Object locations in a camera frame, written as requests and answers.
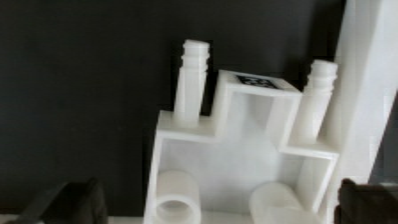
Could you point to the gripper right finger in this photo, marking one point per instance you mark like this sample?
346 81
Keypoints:
366 204

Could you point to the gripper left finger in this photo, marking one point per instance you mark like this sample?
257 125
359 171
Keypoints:
67 205

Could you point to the white chair seat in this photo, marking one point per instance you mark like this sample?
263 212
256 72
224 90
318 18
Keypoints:
241 164

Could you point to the white right fence bar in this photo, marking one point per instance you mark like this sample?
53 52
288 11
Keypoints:
364 91

